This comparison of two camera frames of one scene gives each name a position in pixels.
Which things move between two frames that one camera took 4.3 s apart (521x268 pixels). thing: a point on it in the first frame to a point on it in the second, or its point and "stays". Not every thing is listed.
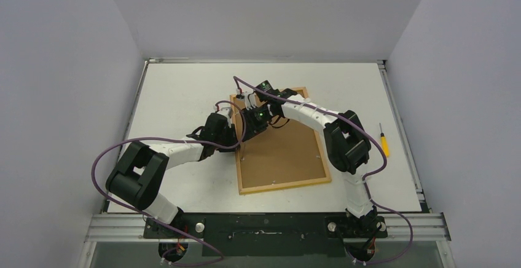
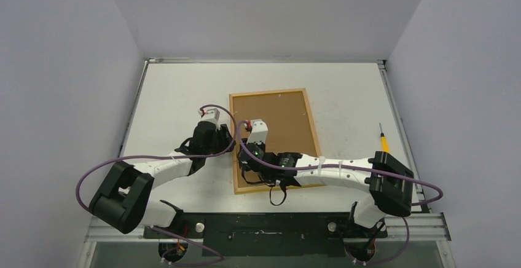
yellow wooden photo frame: [288, 157] stays
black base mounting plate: [266, 235] stays
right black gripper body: [252, 123] to [246, 157]
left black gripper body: [227, 139] stays
